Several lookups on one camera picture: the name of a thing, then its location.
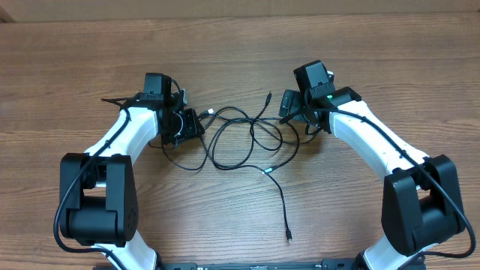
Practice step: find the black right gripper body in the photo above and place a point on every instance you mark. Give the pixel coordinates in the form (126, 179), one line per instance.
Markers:
(286, 105)

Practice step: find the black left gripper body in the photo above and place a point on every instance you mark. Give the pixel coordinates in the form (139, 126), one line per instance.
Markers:
(191, 123)

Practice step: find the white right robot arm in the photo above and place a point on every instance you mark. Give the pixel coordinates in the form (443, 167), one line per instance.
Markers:
(421, 202)

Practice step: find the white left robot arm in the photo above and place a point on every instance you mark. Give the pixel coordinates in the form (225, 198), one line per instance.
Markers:
(98, 208)

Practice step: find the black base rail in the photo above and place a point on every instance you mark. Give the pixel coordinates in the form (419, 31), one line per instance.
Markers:
(296, 265)

